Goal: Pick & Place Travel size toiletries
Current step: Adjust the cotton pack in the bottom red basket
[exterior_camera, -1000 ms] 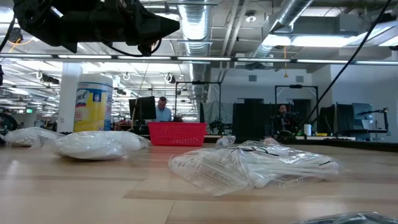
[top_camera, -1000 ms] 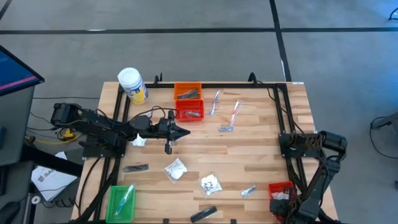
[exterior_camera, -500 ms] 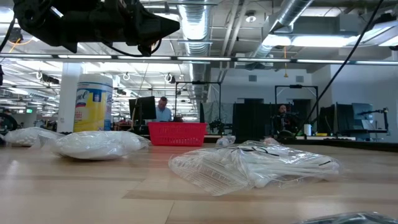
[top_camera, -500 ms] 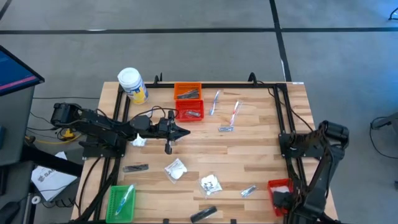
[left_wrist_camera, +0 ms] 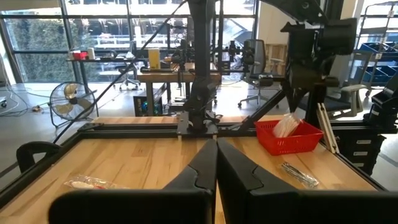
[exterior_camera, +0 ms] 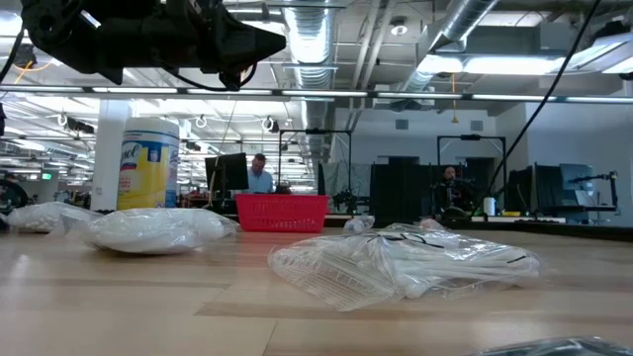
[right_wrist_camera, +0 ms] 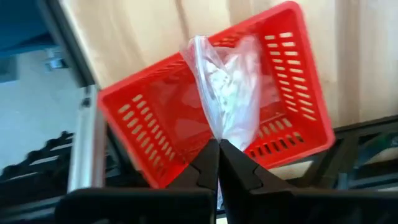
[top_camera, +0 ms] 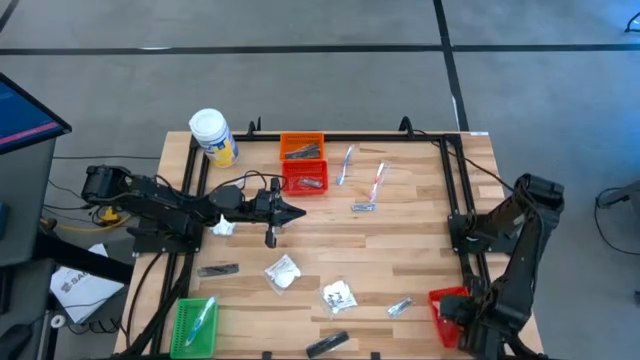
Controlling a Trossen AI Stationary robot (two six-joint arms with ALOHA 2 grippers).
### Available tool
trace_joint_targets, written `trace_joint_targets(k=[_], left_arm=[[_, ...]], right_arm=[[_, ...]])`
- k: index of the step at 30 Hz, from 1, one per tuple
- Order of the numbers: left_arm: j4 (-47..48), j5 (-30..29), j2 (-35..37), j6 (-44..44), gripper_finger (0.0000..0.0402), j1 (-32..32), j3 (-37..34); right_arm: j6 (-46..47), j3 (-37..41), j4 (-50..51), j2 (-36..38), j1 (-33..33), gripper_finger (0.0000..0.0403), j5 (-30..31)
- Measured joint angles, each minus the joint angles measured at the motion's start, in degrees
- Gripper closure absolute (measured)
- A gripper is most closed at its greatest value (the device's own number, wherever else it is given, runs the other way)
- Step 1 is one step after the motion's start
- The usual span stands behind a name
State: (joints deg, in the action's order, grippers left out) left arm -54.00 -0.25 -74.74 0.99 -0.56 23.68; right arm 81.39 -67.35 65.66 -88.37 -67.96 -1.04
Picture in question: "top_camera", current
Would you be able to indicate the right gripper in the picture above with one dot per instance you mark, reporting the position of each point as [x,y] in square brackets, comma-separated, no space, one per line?
[456,310]

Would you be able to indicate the cotton balls in clear bag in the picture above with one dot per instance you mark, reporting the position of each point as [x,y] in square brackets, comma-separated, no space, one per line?
[223,227]

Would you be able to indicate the nail clipper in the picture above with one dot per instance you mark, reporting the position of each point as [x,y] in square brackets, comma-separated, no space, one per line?
[310,183]
[363,207]
[400,307]

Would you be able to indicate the orange plastic basket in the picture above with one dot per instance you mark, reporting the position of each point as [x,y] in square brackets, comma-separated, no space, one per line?
[285,141]

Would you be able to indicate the black comb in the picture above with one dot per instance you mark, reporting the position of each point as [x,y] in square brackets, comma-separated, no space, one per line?
[310,147]
[327,344]
[218,270]
[295,154]

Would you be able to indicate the cotton swabs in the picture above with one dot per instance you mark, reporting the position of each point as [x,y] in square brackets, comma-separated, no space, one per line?
[339,295]

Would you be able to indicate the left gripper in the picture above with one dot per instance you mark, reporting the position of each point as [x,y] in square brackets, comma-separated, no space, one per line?
[262,207]

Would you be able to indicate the blue toothbrush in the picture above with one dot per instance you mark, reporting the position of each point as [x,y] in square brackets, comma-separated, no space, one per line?
[345,165]
[200,321]

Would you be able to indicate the white tape roll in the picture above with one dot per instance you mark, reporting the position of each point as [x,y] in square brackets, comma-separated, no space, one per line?
[52,321]

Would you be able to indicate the green plastic basket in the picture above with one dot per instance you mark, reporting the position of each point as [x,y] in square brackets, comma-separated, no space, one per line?
[180,340]

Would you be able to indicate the red toothbrush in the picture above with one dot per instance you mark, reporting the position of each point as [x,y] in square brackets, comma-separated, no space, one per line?
[378,180]

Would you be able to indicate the white papers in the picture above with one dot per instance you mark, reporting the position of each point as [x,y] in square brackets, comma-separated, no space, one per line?
[80,295]

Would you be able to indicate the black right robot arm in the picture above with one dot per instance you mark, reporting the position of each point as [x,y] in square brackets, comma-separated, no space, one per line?
[525,225]

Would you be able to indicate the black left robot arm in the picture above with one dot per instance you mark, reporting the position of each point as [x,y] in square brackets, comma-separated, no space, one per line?
[150,200]

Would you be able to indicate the cotton pads in clear bag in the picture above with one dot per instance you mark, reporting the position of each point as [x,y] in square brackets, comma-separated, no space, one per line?
[285,275]

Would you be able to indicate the Lysol wipes canister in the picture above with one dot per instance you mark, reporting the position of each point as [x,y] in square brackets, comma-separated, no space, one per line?
[212,135]

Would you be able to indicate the black stand beam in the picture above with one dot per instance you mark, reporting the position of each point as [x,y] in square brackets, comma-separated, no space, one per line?
[85,260]

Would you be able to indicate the grey cabinet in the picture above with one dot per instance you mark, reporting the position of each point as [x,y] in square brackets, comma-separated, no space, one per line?
[25,200]

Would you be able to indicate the black aluminium table frame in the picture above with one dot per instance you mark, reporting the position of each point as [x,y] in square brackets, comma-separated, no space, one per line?
[350,137]

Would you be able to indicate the red plastic basket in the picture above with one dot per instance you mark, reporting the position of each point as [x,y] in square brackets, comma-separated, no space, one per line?
[290,170]
[442,332]

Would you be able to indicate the blue screen monitor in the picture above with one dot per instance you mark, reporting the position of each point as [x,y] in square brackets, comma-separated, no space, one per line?
[20,120]

